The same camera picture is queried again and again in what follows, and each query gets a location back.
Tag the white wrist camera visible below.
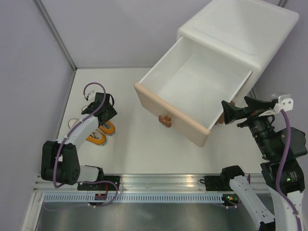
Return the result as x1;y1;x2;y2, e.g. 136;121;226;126
84;90;96;101
259;93;294;117

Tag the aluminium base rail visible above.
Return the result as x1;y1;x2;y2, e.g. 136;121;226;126
33;174;269;193

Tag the right aluminium frame rail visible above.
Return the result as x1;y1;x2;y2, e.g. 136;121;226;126
249;87;257;99

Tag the white shoe cabinet body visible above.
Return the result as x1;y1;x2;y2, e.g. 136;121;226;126
177;0;299;98

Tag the white slotted cable duct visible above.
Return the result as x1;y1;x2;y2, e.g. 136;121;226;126
43;193;224;204

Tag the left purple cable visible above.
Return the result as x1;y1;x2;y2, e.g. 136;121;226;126
52;82;106;189

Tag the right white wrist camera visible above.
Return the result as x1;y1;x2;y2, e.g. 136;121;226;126
259;93;294;117

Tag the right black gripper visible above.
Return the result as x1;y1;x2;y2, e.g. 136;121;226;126
221;95;276;157

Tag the orange sneaker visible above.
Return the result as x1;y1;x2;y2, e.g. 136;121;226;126
98;121;116;136
67;117;108;147

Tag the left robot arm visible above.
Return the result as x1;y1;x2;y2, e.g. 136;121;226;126
40;92;117;191

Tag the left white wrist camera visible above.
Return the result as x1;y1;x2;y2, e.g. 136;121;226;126
84;90;96;101

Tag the aluminium corner frame post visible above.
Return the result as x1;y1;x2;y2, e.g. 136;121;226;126
32;0;77;71

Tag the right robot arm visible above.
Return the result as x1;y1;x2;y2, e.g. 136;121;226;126
219;94;308;231

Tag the bear head drawer knob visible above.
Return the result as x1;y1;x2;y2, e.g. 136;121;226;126
158;115;172;128

